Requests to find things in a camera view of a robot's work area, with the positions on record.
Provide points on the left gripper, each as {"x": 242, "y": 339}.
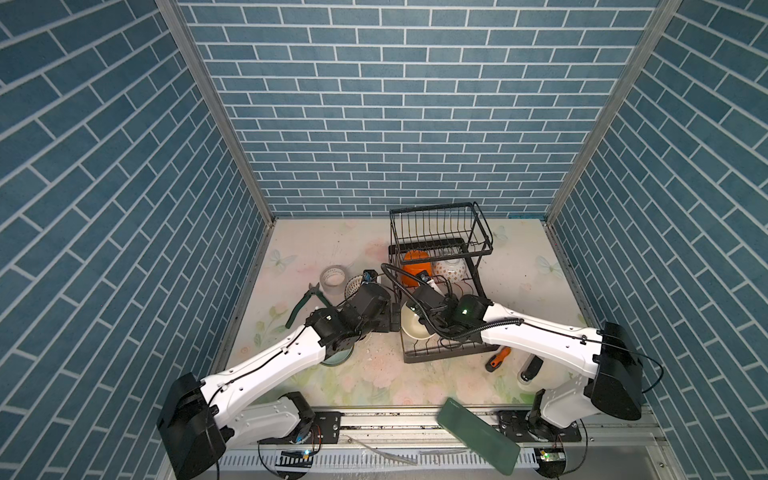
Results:
{"x": 387, "y": 324}

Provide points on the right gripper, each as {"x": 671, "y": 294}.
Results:
{"x": 429, "y": 326}

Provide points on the cream bowl striped outside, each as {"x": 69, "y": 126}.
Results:
{"x": 412, "y": 326}

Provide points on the orange plastic bowl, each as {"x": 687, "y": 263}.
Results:
{"x": 415, "y": 267}

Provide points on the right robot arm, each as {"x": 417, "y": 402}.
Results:
{"x": 607, "y": 371}

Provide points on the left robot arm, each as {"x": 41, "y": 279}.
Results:
{"x": 201, "y": 418}

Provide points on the black and white marker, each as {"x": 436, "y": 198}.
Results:
{"x": 530, "y": 369}

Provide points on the dark green rectangular tray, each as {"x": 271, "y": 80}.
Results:
{"x": 483, "y": 439}

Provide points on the orange handled screwdriver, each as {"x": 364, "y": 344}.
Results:
{"x": 495, "y": 362}

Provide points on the black wire dish rack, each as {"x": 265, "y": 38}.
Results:
{"x": 444, "y": 232}

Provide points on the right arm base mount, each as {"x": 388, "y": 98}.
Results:
{"x": 528, "y": 426}

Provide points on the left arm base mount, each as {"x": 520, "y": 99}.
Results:
{"x": 312, "y": 426}

